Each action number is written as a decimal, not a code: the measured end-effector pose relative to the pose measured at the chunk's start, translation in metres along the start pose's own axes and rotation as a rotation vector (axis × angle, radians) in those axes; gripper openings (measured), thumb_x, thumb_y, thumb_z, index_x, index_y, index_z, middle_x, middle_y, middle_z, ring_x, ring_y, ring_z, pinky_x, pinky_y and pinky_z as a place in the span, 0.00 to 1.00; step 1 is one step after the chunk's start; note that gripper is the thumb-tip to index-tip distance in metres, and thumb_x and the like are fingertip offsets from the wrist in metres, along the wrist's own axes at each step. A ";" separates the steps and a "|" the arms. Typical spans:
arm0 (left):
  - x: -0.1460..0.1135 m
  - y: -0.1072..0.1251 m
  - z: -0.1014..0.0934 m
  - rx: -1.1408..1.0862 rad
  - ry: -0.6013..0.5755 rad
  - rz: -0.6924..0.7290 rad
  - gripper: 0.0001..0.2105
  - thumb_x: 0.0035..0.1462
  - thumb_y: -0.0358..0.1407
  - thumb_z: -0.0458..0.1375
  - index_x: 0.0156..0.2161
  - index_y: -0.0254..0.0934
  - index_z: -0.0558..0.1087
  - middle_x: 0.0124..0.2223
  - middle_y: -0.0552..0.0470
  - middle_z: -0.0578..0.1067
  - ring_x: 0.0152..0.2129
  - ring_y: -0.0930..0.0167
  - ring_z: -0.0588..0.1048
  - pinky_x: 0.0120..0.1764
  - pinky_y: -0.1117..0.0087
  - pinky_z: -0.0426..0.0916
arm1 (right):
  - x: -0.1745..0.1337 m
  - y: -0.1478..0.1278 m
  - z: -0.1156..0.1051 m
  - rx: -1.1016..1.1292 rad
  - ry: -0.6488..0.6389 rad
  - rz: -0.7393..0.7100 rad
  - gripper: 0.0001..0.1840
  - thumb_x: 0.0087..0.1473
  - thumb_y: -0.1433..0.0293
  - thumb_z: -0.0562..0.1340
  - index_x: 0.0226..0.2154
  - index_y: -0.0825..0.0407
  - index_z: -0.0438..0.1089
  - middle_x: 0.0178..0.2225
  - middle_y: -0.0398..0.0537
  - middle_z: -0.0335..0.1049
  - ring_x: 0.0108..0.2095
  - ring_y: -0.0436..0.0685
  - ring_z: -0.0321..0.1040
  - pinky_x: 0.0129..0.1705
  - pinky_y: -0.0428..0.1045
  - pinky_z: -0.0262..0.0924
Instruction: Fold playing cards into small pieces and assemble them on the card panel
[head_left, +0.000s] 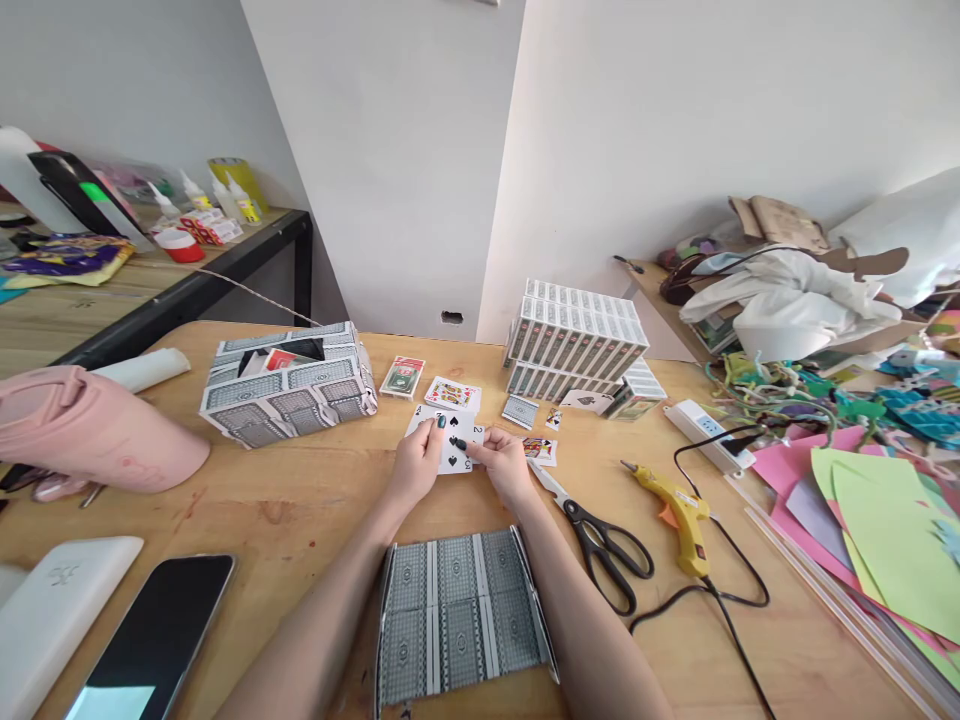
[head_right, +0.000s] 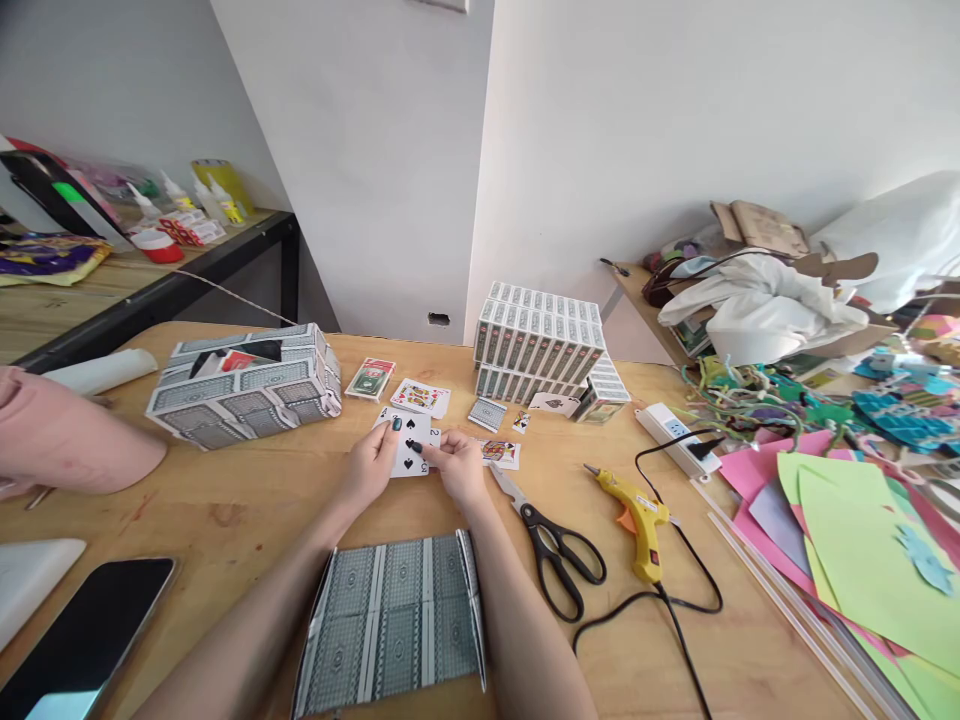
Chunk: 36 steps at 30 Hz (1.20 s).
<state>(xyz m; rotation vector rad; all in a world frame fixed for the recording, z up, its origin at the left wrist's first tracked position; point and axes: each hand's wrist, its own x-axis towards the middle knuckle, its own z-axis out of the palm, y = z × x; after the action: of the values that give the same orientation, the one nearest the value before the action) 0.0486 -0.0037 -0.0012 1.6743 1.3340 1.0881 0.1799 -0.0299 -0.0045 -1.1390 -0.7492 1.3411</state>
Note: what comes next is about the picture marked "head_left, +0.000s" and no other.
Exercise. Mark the face-down patterned playing card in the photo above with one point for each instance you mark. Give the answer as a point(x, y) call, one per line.
point(520, 409)

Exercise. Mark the yellow tape roll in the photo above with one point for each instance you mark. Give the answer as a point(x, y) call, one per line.
point(240, 169)

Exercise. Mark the yellow hot glue gun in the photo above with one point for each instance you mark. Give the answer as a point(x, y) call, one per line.
point(684, 517)

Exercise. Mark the pink bag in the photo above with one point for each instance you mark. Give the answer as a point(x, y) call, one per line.
point(90, 431)

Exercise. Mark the heap of colourful craft scraps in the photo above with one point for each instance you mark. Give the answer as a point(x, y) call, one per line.
point(847, 390)

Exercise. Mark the white glue bottle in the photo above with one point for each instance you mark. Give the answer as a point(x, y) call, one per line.
point(246, 199)
point(196, 193)
point(161, 201)
point(225, 199)

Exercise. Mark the person's right thumb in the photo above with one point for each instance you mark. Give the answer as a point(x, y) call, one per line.
point(482, 448)

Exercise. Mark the bundle of clear glue sticks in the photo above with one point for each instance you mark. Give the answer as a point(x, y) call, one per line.
point(817, 592)

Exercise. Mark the red card pack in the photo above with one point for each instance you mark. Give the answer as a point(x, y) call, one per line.
point(403, 376)

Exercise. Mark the ace of spades card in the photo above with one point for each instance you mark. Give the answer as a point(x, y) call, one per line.
point(589, 400)

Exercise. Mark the rolled white paper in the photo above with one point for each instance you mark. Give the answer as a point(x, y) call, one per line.
point(146, 367)

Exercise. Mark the spades playing card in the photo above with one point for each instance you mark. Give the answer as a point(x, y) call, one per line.
point(454, 450)

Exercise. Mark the stack of card packs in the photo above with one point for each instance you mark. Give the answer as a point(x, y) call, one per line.
point(577, 337)

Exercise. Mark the white power strip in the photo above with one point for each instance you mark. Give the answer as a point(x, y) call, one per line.
point(701, 429)

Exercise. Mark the small joker playing card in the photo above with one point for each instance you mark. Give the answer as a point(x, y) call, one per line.
point(553, 418)

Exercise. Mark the row of red white boxes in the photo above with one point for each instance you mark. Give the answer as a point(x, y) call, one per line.
point(214, 226)

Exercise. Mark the colourful foil bag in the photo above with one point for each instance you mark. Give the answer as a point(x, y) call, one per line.
point(64, 255)

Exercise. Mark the white power bank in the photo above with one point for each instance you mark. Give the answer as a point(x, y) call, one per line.
point(52, 607)

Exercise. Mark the brown cardboard pieces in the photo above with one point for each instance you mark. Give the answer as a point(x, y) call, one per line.
point(784, 221)

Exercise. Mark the person's right fingers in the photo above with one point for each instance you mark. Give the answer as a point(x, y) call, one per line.
point(491, 433)

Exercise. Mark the king playing card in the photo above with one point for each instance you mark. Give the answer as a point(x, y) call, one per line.
point(541, 451)

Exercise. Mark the person's left fingers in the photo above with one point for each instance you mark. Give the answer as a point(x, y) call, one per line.
point(442, 421)

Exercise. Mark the black smartphone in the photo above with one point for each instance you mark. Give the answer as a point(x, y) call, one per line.
point(154, 637)

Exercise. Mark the white face playing card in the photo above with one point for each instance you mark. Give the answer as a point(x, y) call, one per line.
point(420, 415)

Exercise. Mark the black tablet with green sticker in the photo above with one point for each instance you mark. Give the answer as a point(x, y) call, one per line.
point(79, 191)

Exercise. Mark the panel of glued playing cards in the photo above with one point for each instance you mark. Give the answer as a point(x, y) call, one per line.
point(457, 622)

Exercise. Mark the person's right hand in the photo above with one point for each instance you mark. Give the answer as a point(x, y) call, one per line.
point(508, 465)

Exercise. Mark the red and white tub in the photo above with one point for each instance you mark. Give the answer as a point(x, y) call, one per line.
point(178, 246)

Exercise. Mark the person's left thumb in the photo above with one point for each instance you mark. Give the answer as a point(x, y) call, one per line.
point(433, 444)

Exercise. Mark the box made of playing cards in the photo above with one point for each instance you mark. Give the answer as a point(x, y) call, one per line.
point(289, 390)

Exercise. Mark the person's left hand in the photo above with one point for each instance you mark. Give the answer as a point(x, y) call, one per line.
point(414, 466)

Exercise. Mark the white crumpled plastic bag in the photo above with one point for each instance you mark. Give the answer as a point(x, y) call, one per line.
point(787, 300)

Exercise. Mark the black framed wooden side table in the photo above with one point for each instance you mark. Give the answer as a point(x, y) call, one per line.
point(112, 300)

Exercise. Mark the pile of coloured paper sheets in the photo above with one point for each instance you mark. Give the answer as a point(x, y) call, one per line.
point(885, 525)

